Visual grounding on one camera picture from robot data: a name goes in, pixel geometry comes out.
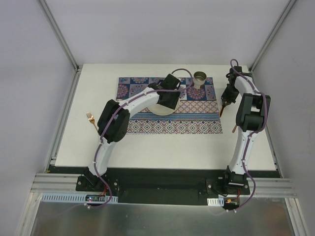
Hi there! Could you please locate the cream plate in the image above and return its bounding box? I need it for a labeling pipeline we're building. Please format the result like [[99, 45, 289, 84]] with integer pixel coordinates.
[[147, 103, 179, 116]]

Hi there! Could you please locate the patterned cloth placemat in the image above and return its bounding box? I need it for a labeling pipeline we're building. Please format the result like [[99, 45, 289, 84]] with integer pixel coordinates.
[[127, 77, 222, 134]]

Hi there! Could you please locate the metal cup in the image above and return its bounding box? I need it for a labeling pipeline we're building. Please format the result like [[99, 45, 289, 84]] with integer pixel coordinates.
[[193, 71, 207, 89]]

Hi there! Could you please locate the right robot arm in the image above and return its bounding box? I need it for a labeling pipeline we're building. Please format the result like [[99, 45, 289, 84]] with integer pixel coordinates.
[[220, 65, 271, 194]]

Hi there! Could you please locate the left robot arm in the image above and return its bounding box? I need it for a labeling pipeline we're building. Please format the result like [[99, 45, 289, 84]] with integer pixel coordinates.
[[83, 74, 181, 191]]

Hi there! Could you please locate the gold fork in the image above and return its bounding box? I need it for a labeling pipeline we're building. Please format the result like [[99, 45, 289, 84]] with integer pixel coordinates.
[[86, 112, 98, 131]]

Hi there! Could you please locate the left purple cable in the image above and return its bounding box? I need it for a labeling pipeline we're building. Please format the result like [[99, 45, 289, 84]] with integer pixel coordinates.
[[83, 68, 194, 209]]

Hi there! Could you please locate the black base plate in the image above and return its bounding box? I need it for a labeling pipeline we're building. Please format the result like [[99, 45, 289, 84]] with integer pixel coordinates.
[[76, 168, 250, 206]]

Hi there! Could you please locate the left aluminium frame post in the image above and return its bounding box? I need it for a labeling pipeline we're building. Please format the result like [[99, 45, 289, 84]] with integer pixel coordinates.
[[36, 0, 79, 71]]

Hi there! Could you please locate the aluminium frame post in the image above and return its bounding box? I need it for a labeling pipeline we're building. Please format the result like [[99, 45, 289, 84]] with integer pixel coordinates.
[[36, 0, 79, 71], [249, 0, 298, 73]]

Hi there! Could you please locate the right aluminium frame post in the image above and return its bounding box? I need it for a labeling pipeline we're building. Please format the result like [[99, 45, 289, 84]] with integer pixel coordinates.
[[249, 0, 298, 73]]

